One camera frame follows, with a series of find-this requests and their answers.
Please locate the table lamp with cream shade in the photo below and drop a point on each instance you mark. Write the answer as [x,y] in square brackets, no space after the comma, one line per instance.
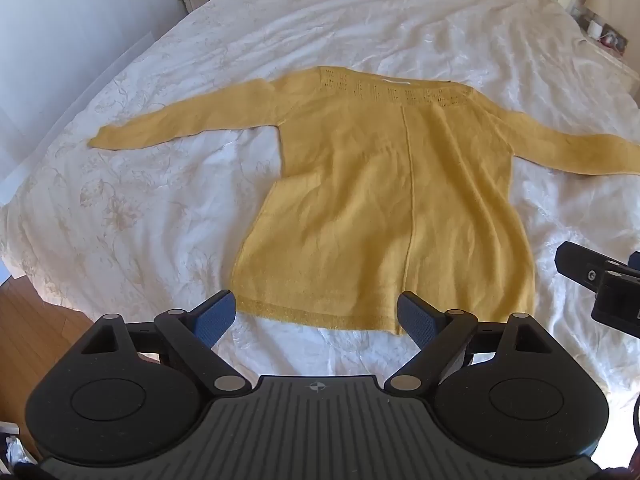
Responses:
[605,0]

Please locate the yellow knit sweater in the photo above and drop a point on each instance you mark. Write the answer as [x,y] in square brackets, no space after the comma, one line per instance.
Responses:
[380,200]

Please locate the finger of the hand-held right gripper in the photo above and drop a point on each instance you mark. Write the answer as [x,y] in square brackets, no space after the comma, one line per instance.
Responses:
[620,300]
[580,267]

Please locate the white floral bedspread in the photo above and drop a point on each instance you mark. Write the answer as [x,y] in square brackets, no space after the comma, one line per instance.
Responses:
[350,25]

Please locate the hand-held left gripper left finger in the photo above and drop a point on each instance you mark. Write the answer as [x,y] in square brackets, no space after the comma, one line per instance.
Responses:
[217,316]

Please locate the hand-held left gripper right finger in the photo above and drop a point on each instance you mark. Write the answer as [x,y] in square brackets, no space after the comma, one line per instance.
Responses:
[417,317]

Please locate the white cup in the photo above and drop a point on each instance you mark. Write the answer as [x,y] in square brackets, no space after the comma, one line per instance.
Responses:
[595,30]

